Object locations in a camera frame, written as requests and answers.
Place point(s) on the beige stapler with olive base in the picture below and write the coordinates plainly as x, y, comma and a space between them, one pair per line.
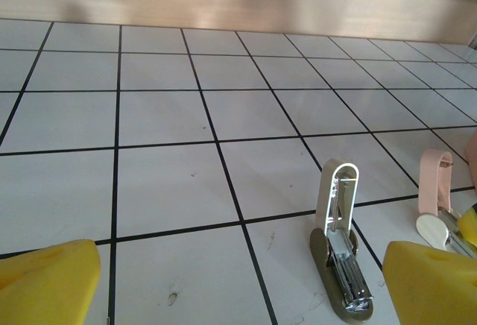
326, 191

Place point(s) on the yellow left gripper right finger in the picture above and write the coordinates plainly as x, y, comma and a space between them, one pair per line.
436, 291

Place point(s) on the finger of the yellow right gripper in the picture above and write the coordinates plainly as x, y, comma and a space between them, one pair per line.
471, 228

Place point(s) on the pink stapler with white base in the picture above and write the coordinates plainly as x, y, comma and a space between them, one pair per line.
428, 183

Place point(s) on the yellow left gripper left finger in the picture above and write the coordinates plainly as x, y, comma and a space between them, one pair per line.
44, 287

